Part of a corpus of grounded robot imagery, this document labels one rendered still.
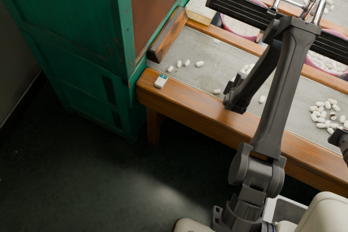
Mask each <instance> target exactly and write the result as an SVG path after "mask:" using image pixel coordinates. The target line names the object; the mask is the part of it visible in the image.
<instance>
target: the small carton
mask: <svg viewBox="0 0 348 232"><path fill-rule="evenodd" d="M167 79H168V76H166V75H164V74H160V75H159V77H158V79H157V80H156V82H155V84H154V86H156V87H158V88H160V89H162V87H163V86H164V84H165V82H166V81H167Z"/></svg>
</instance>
